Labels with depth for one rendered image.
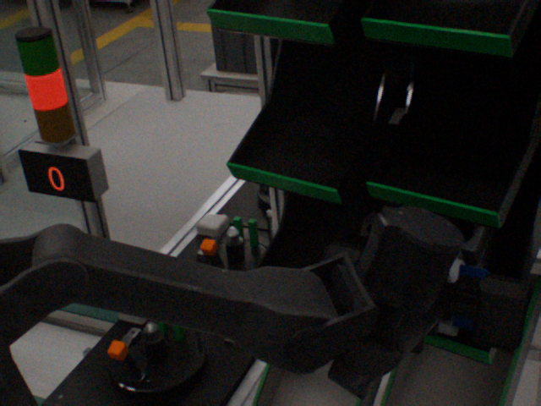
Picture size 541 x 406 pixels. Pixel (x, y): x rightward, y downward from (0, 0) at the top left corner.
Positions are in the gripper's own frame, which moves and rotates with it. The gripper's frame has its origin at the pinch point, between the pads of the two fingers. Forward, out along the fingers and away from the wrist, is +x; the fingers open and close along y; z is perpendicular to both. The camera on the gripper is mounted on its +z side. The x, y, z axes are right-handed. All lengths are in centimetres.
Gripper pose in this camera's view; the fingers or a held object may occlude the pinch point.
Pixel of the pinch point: (436, 277)
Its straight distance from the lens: 79.6
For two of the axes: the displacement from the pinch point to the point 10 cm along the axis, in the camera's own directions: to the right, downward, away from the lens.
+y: -8.8, -1.7, 4.5
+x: 4.8, -2.2, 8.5
